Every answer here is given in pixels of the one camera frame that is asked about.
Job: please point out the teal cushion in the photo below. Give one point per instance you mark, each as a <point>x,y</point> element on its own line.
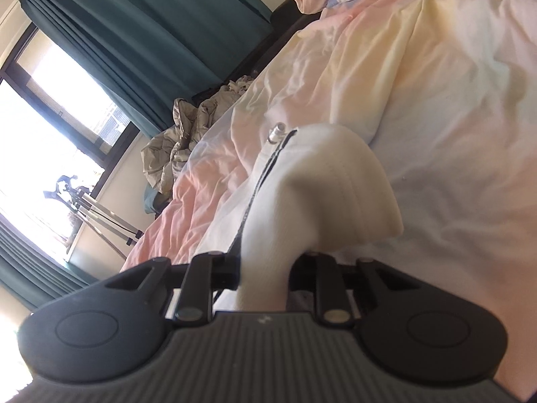
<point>150,203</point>

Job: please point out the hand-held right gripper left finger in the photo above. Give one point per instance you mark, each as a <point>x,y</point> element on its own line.
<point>226,276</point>

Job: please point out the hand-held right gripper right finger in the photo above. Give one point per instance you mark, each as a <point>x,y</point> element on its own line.
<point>303,269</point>

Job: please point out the dark framed window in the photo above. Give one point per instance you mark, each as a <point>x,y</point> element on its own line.
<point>42,134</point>

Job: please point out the crumpled beige quilt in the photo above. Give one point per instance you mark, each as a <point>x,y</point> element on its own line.
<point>176,142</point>

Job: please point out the white fleece zip jacket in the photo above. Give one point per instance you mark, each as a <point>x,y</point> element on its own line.
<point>319,184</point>

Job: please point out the dark bed headboard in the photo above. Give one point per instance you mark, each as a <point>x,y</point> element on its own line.
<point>268,46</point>

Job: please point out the pastel tie-dye blanket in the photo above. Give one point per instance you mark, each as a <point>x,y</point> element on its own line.
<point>419,92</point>

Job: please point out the teal curtain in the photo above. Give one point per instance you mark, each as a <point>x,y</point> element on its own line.
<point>147,29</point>
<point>25,268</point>

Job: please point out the metal tripod stand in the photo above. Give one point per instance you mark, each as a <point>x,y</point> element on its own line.
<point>105,218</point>

